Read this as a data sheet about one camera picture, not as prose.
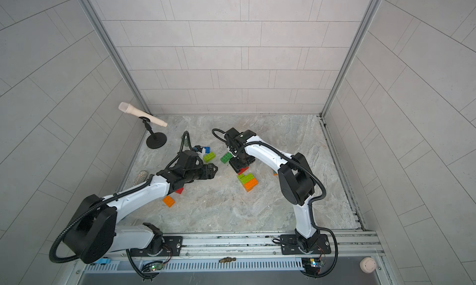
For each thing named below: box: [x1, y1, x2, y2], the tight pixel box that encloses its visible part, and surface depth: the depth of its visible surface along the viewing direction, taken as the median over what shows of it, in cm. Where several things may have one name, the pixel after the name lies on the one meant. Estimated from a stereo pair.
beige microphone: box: [118, 101, 168, 128], surface depth 87 cm
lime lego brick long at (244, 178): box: [236, 172, 255, 185], surface depth 88 cm
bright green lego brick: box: [220, 151, 234, 164], surface depth 98 cm
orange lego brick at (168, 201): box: [162, 195, 175, 208], surface depth 83 cm
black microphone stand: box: [138, 116, 168, 150], surface depth 104 cm
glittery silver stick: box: [133, 170, 148, 186], surface depth 89 cm
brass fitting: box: [218, 256, 237, 263], surface depth 69 cm
